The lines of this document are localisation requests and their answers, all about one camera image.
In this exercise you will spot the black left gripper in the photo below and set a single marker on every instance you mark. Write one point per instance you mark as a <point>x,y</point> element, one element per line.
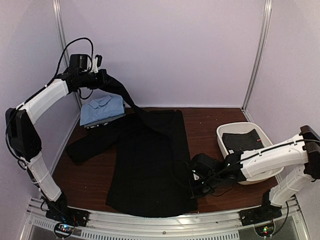
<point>103,74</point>

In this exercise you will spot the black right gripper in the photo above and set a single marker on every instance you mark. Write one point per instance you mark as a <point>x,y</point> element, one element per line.
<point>195,191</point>

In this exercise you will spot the black long sleeve shirt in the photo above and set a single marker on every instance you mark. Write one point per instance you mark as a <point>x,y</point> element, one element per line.
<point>150,178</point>

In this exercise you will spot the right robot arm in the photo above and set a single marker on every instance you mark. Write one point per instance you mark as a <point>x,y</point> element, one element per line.
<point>302,151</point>

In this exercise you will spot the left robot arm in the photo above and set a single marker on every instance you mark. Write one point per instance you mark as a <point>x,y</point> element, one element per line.
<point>22,137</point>

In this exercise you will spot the dark pinstriped folded shirt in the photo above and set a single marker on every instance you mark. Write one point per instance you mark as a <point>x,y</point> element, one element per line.
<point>240,142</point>

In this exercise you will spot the light blue folded shirt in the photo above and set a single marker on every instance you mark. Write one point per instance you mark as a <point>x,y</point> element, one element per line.
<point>101,109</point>

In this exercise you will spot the black white patterned folded shirt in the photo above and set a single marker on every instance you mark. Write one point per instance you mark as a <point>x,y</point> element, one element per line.
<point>101,123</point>

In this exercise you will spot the white plastic laundry basket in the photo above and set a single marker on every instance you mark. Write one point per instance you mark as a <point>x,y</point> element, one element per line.
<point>244,128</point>

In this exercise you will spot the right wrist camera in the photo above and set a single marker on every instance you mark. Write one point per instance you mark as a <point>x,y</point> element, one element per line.
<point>201,165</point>

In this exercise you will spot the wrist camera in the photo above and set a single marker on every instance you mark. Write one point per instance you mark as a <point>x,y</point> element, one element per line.
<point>85,63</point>
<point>201,165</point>

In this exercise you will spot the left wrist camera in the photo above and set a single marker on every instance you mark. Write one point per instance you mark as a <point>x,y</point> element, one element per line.
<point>85,63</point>

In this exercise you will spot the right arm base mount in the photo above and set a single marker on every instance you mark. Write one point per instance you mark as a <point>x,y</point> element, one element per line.
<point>265,212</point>

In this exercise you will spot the aluminium frame post left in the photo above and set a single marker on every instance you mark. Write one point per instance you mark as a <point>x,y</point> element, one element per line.
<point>63,43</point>

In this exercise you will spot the aluminium frame post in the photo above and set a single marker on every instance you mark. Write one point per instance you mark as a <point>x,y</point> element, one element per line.
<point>63,43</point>
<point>263,36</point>

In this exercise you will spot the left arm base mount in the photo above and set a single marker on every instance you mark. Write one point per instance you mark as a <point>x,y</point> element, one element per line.
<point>59,211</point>

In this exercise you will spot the aluminium frame post right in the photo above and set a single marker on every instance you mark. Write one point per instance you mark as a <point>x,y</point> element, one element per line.
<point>263,36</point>

